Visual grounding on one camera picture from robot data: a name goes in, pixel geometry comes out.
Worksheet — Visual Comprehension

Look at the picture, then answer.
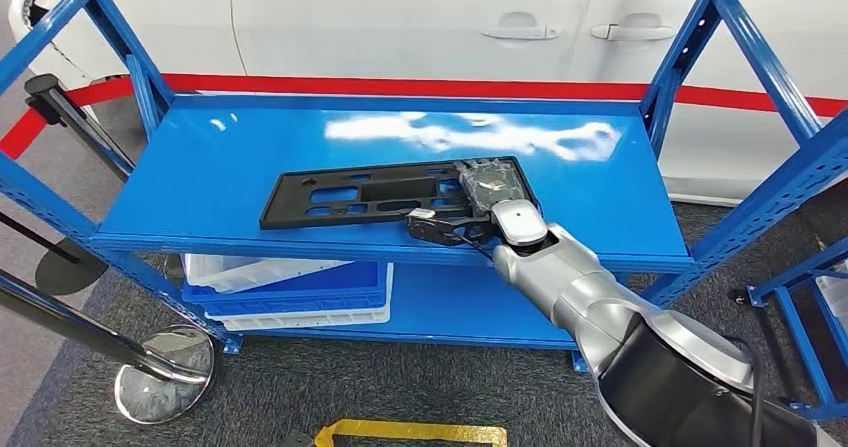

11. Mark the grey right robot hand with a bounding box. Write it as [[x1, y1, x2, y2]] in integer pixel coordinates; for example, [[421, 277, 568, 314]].
[[405, 159, 531, 247]]

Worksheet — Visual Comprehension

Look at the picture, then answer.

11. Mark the black plastic plate frame part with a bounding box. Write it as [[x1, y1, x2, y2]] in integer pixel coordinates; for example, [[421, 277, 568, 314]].
[[259, 156, 539, 231]]

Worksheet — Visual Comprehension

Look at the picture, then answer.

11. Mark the blue metal shelf rack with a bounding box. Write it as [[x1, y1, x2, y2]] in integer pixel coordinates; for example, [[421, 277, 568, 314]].
[[0, 0, 848, 372]]

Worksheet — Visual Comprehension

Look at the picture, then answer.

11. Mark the blue wheeled shelf rack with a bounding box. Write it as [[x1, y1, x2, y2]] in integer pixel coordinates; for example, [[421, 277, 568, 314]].
[[728, 235, 848, 422]]

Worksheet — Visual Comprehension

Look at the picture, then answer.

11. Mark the white car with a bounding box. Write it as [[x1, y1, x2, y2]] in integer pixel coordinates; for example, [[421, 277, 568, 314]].
[[9, 0, 848, 207]]

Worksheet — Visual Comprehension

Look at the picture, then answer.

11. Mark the white plastic bin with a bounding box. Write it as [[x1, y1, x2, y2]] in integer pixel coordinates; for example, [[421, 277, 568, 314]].
[[205, 263, 395, 333]]

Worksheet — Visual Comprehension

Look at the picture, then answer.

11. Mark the white storage bin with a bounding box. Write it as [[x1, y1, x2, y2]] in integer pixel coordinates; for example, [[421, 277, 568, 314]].
[[814, 274, 848, 329]]

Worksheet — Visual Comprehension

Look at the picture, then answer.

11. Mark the chrome stanchion with chrome base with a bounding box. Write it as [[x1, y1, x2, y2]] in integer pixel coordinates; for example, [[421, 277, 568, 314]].
[[24, 74, 137, 184], [0, 268, 217, 425]]

